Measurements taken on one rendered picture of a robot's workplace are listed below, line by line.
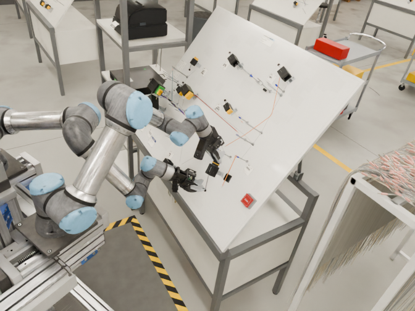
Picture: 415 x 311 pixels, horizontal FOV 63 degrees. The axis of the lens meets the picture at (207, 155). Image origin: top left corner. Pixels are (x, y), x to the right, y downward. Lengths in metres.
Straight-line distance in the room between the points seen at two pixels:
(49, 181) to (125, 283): 1.47
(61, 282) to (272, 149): 1.07
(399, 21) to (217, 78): 6.56
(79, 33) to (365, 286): 4.03
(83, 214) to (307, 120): 1.05
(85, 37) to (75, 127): 3.29
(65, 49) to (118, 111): 3.56
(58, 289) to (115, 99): 0.72
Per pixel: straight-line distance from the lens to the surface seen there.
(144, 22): 2.36
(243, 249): 1.86
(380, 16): 8.55
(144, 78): 2.64
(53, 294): 1.43
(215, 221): 1.78
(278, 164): 1.65
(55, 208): 1.26
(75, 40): 4.69
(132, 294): 2.61
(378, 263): 3.25
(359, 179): 1.44
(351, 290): 2.97
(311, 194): 1.98
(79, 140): 1.47
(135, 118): 1.16
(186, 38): 2.45
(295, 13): 5.76
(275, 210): 2.10
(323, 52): 4.23
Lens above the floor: 2.25
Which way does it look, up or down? 37 degrees down
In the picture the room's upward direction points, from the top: 7 degrees clockwise
